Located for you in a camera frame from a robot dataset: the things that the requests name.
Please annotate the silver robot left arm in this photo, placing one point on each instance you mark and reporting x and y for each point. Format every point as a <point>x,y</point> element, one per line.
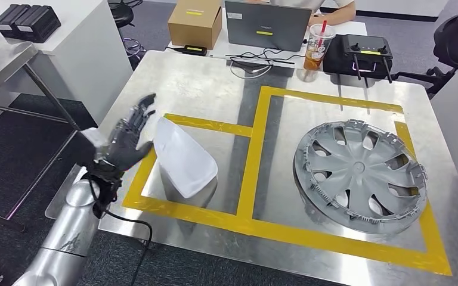
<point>67,237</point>

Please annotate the black joystick controller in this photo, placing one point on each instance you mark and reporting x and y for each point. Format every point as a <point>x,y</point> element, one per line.
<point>365,51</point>

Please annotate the brown cardboard box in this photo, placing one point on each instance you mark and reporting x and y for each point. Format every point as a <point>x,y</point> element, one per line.
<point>195,25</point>

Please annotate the white plastic part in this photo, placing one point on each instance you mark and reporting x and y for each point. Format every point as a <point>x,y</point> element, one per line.
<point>185,162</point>

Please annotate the grey laptop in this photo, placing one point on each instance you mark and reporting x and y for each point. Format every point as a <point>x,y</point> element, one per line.
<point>268,23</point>

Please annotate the black round stool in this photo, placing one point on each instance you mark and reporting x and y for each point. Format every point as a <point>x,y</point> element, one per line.
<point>120,14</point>

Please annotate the black ribbed battery box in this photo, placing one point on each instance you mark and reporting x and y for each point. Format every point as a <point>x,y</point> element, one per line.
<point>11,19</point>
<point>39,23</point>

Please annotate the black power adapter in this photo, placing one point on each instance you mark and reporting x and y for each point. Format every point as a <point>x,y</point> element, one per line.
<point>195,50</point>

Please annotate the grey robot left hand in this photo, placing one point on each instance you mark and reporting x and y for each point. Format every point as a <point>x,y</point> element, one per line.
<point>124,150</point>

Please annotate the clear plastic drink cup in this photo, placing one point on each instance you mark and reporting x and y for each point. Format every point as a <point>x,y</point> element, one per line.
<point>316,51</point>

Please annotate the white desk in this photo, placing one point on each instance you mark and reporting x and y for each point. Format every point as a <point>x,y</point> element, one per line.
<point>351,28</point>

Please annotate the person's hand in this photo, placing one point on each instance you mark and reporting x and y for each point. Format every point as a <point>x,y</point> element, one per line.
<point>315,19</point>

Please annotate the yellow bench tape marking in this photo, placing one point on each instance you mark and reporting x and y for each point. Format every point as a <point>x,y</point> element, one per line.
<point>252,158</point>

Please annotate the grey wheel hubcap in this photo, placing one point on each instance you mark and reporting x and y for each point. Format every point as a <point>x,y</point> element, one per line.
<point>359,173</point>

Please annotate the red drinking straw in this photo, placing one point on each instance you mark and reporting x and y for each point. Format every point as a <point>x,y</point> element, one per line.
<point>322,33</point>

